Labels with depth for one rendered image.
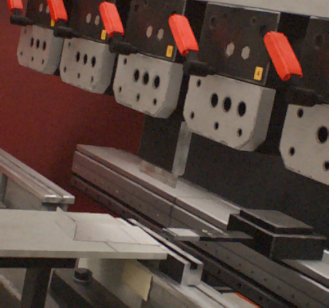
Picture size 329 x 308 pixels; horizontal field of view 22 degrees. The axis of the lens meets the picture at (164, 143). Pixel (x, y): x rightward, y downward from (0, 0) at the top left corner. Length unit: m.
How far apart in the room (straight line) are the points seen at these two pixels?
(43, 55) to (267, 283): 0.56
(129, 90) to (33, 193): 0.38
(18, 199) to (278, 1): 0.78
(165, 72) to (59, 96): 0.94
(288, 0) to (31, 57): 0.70
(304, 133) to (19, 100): 1.21
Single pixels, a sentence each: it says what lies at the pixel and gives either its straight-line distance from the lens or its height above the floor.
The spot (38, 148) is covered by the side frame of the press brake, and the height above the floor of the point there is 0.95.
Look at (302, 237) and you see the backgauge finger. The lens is 1.31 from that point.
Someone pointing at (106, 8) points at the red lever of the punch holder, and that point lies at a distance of 1.23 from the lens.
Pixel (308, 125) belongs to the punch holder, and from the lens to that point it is 0.88.
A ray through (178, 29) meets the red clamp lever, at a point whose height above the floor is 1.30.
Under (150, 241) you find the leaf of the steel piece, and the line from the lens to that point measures 1.17.
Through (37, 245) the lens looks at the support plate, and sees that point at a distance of 1.06.
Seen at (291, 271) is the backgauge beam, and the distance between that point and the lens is 1.32.
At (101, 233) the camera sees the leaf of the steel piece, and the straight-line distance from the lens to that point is 1.16.
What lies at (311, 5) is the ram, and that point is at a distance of 0.92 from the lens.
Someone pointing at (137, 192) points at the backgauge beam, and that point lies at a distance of 1.70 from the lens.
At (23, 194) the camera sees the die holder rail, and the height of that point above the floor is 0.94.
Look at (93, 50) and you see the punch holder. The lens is 1.32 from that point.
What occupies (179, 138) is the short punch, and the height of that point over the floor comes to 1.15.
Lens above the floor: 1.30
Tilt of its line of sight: 8 degrees down
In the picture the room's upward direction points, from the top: 11 degrees clockwise
